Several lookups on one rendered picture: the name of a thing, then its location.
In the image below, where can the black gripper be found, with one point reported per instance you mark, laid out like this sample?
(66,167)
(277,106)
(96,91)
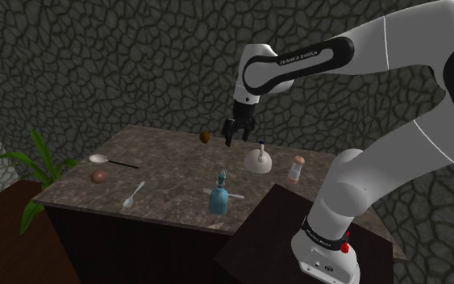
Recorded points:
(244,112)

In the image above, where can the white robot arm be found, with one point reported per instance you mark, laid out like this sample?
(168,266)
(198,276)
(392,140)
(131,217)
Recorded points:
(384,157)

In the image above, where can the brown kiwi fruit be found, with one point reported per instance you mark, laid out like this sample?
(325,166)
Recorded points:
(204,137)

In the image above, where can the white dome-shaped dispenser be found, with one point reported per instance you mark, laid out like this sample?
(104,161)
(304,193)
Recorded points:
(258,161)

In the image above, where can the silver fork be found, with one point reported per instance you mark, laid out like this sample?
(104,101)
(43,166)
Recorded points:
(236,195)

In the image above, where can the glass shaker with pink cap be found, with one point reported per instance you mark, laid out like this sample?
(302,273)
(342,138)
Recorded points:
(295,170)

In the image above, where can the blue glass bottle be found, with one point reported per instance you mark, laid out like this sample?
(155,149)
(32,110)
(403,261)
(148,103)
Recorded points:
(218,200)

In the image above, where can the dark marble-topped counter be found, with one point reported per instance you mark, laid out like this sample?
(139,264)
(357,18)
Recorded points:
(163,169)

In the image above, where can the dark robot stand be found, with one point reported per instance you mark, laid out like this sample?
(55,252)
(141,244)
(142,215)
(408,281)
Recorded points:
(289,244)

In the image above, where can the silver spoon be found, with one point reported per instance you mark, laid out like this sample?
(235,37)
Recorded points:
(130,200)

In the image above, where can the brown egg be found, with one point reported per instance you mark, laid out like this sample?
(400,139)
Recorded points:
(98,176)

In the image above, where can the green leafy plant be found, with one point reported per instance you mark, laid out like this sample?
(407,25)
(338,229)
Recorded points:
(40,165)

